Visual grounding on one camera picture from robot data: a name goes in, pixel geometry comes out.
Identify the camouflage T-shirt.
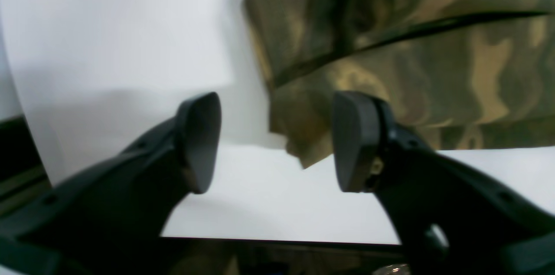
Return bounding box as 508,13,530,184
244,0,555,168

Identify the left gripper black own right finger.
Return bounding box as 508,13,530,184
332,91,555,275

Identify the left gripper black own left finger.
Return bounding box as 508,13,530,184
1,92,222,275

